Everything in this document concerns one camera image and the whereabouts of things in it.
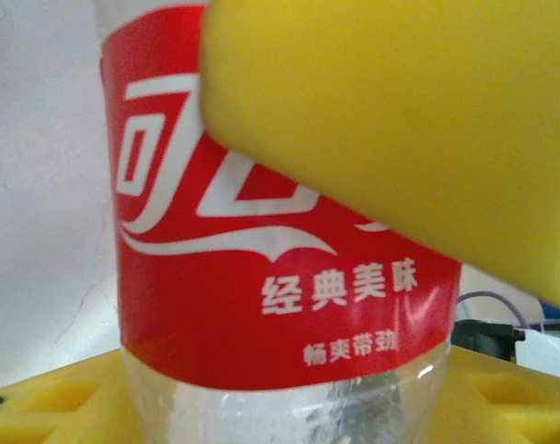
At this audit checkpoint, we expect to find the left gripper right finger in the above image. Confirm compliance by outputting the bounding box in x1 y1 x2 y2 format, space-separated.
427 344 560 444

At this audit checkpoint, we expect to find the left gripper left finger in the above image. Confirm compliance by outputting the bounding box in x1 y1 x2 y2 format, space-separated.
0 349 140 444

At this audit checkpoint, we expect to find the clear cola bottle red label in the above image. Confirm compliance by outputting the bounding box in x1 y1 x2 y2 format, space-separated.
96 0 464 444

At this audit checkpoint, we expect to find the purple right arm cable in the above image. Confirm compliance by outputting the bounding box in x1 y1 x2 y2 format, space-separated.
457 290 560 330

